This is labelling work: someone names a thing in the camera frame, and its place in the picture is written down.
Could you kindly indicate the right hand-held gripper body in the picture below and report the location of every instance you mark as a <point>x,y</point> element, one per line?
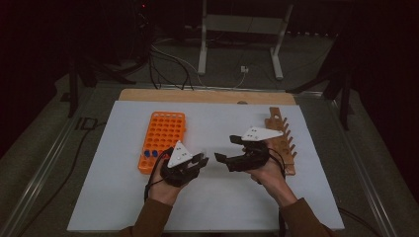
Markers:
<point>252,158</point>

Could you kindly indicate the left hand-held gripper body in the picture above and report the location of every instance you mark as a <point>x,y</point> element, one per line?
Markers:
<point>179,176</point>

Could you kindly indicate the blue capped test tube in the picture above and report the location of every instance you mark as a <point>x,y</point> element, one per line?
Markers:
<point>147,153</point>
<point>154,153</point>

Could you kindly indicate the wooden test tube rack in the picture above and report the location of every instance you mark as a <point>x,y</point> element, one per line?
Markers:
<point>286,148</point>

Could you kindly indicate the orange plastic test tube rack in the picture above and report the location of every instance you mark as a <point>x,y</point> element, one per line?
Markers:
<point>163,131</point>

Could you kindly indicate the person's left hand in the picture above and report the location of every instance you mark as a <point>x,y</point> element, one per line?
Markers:
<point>164,192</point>

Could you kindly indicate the person's right hand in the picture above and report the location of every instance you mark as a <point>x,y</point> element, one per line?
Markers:
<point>270,177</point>

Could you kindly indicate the white board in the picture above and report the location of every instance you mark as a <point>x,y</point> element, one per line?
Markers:
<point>217,204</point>

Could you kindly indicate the white power plug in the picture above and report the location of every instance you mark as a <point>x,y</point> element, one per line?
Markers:
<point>244,69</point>

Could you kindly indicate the black tripod stand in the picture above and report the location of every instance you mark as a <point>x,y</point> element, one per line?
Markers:
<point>73,95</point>
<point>344,98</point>

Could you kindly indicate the dark equipment tower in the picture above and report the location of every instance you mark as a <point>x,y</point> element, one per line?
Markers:
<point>143,29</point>

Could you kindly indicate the aluminium cross rail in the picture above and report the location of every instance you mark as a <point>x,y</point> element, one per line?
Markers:
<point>214,87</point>

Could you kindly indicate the white metal stand frame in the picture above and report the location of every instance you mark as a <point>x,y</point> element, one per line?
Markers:
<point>242,23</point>

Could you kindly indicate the aluminium side rail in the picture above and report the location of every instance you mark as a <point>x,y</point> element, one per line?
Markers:
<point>34,184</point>
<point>370,186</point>

